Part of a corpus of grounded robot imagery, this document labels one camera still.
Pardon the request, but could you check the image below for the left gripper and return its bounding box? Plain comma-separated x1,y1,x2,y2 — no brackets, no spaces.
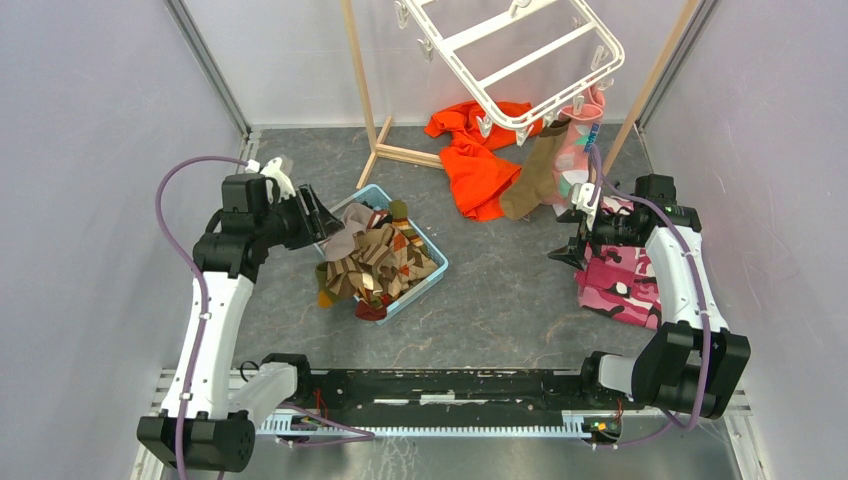
257,183,346,251

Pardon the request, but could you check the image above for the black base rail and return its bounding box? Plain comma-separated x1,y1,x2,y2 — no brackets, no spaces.
251,367,647,432

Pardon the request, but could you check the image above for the brown tan sock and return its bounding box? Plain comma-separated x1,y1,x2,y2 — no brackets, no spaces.
499,119,571,220

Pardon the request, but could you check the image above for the pink sock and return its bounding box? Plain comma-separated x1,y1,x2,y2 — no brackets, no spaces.
568,87,606,170
537,117,600,205

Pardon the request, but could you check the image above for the white clip hanger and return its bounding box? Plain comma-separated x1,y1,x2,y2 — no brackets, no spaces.
394,1,625,144

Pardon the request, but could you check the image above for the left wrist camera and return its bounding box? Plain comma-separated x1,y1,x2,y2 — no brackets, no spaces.
244,155,296,203

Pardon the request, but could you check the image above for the wooden drying rack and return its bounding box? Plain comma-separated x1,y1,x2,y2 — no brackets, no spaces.
340,1,708,188

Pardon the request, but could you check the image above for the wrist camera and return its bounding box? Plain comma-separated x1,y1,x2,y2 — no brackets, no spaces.
244,155,296,203
569,182,601,231

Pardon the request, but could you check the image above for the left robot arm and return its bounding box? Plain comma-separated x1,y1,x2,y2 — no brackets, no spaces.
137,173,343,478

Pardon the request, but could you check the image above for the pile of socks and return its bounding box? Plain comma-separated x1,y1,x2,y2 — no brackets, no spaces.
323,200,437,322

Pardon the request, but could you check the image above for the pink camouflage backpack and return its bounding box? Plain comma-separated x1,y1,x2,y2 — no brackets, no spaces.
573,195,667,331

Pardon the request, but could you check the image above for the olive green striped sock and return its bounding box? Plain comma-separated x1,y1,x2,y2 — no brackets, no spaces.
315,262,339,308

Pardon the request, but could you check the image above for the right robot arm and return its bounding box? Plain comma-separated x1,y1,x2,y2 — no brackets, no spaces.
548,174,751,419

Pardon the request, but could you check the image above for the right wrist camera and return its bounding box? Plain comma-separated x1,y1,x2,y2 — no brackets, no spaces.
569,182,601,231

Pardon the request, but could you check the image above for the orange shirt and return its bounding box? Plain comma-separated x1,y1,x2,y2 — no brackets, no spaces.
425,101,521,222

